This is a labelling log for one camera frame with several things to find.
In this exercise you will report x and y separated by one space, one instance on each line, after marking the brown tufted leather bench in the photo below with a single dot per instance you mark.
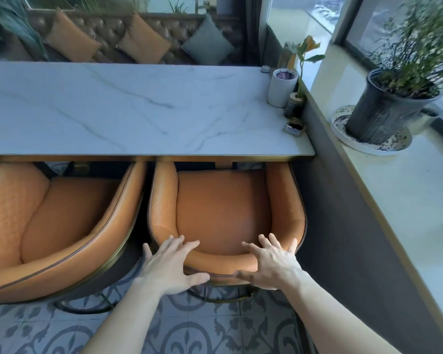
110 27

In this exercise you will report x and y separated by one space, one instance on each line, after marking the person's right hand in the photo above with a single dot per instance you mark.
275 269

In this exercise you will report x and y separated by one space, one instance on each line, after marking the grey cushion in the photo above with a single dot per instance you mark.
208 42

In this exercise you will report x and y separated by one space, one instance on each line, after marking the white speckled plant saucer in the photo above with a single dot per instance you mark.
395 143

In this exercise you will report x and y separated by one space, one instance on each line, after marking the dark glass bud vase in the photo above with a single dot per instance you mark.
292 106

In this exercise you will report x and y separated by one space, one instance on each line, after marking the cream stone window ledge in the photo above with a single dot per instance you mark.
409 202

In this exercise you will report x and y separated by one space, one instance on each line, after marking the person's left middle finger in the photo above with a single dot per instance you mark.
178 245

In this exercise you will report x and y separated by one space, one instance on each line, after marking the person's right little finger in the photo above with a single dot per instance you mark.
293 248

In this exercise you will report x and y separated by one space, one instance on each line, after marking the black ribbed plant pot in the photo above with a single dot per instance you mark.
384 112

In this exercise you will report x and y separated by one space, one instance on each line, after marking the dark curtain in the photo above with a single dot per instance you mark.
254 29

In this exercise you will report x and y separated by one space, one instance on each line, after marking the white cylindrical holder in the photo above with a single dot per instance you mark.
281 90

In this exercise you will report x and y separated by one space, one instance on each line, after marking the small round table button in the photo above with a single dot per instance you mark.
265 69

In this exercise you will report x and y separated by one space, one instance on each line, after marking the broad-leaved green plant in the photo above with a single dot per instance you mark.
11 22

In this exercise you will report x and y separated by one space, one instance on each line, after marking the thin-leaved green bush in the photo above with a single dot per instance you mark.
417 44

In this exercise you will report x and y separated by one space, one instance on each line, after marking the person's right forearm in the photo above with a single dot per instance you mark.
336 317

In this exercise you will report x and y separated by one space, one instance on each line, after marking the person's right thumb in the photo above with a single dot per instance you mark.
247 276

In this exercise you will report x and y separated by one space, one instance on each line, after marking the person's left thumb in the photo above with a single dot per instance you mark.
197 280

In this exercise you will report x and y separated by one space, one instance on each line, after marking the orange leather armchair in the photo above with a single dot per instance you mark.
55 224
221 210

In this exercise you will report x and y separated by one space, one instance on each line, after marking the person's left forearm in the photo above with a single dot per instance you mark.
129 320

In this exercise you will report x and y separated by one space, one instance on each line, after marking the orange cushion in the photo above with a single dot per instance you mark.
144 39
72 38

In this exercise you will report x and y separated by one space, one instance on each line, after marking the person's right middle finger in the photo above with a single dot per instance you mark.
266 244

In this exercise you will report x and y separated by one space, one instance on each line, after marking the person's left little finger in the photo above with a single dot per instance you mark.
147 253

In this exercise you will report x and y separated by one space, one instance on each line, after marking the person's left hand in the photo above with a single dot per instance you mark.
166 269

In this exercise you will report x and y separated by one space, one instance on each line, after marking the green leafy plant sprig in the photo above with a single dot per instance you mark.
305 51

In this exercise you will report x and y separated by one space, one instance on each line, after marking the small metal ashtray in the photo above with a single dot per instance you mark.
294 129

